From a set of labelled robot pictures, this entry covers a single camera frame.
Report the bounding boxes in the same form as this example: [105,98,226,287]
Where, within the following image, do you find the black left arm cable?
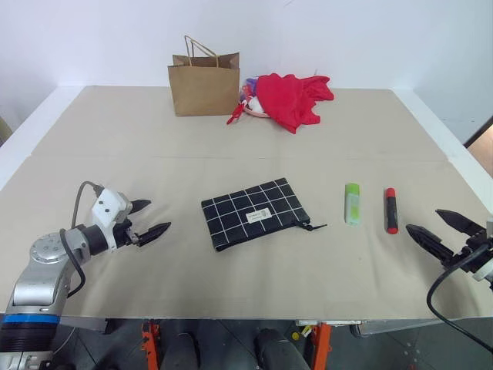
[59,227,87,300]

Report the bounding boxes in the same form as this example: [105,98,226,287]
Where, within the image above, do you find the green highlighter marker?
[344,183,363,226]

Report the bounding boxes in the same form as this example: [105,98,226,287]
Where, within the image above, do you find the red and white snack bag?
[241,86,263,112]

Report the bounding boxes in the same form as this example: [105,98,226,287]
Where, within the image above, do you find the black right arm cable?
[426,240,493,355]

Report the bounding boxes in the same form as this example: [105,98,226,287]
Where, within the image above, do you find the grey left wrist cable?
[72,180,106,229]

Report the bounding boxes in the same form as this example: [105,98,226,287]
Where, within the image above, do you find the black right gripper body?
[441,230,493,275]

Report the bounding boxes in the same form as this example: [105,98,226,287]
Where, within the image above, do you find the dark rounded shape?
[254,326,311,370]

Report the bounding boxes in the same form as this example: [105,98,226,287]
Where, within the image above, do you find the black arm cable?
[426,240,493,355]
[59,227,87,300]

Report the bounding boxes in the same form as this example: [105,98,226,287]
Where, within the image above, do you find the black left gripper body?
[112,215,141,250]

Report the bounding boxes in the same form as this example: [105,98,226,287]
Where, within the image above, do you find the beige paper table cover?
[29,85,451,162]
[0,154,493,321]

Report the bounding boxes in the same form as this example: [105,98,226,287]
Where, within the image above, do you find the red cloth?
[255,72,335,135]

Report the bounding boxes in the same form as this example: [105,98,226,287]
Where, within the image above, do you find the black grid zipper pouch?
[200,177,328,254]

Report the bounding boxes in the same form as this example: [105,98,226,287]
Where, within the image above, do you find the pink plastic basket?
[239,100,271,119]

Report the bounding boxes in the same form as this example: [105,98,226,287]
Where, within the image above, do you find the black marker with red ends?
[383,187,401,235]

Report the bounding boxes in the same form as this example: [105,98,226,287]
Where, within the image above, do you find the tan object at wall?
[0,115,13,148]

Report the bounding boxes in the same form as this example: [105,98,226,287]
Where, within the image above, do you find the orange metal table leg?
[311,322,333,370]
[140,320,160,370]

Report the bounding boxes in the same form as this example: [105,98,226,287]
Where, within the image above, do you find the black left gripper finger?
[136,221,173,248]
[129,199,153,216]

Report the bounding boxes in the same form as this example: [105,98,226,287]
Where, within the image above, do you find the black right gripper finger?
[404,224,456,264]
[434,208,486,237]

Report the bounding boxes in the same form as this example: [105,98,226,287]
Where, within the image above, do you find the brown board with black edge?
[463,123,493,170]

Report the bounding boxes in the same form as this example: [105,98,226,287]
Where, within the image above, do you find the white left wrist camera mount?
[91,187,134,254]

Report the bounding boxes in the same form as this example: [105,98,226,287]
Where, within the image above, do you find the brown paper bag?
[166,35,242,118]

